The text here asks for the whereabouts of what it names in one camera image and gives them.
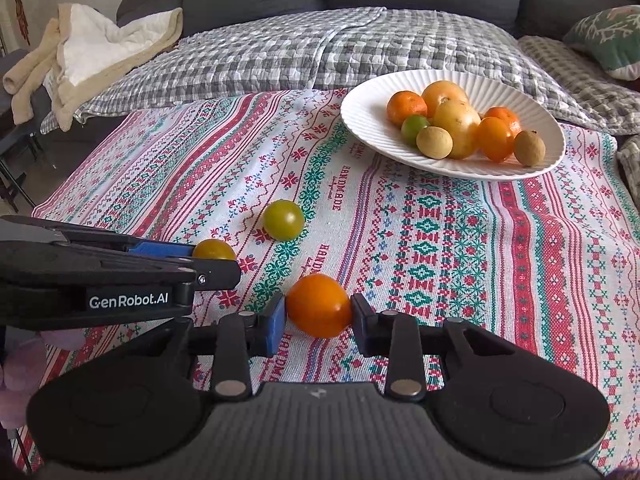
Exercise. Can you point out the pink fuzzy cloth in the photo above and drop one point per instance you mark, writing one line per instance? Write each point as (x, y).
(20, 375)

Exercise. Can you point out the small tan longan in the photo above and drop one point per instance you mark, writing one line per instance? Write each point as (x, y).
(434, 143)
(529, 148)

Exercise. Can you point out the red green patterned cloth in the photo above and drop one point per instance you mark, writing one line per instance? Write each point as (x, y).
(500, 260)

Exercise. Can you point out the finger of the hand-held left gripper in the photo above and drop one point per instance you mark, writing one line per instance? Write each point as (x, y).
(160, 250)
(215, 274)

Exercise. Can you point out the white ribbed plate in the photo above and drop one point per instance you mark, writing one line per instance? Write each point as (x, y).
(375, 130)

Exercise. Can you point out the small bright green tomato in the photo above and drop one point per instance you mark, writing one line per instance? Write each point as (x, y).
(413, 129)

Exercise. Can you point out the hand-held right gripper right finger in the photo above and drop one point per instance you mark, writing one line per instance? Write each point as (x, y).
(361, 325)

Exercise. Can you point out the green white patterned pillow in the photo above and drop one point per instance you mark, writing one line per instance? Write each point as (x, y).
(610, 35)

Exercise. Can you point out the large orange tomato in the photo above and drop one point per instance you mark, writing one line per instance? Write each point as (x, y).
(318, 305)

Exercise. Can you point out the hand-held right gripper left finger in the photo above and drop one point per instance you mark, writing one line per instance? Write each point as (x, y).
(274, 325)

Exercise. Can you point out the red wall hanging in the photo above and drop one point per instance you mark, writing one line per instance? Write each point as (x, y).
(21, 15)

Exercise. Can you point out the orange tangerine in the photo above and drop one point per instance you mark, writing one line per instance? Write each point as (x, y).
(505, 116)
(405, 106)

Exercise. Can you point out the small orange tomato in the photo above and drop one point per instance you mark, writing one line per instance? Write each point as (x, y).
(495, 139)

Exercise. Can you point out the dark chair frame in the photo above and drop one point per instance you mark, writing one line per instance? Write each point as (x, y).
(15, 145)

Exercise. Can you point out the grey checked quilt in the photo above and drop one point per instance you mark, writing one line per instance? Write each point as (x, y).
(300, 45)

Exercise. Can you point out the cream fleece blanket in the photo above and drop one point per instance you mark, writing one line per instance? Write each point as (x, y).
(100, 45)

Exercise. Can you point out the yellow tomato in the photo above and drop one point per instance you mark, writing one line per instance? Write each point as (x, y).
(215, 250)

